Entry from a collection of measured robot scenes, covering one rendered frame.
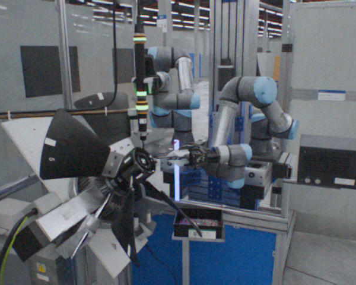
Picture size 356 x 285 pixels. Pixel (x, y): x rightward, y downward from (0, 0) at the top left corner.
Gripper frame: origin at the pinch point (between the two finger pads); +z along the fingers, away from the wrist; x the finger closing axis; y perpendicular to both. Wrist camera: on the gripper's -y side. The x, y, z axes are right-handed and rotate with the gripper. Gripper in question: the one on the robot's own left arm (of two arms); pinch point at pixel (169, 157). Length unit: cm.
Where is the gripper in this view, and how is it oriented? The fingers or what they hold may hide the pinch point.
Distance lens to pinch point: 135.3
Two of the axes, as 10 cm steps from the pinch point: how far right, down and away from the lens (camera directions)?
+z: -9.6, 0.8, -2.5
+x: -0.2, 9.3, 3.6
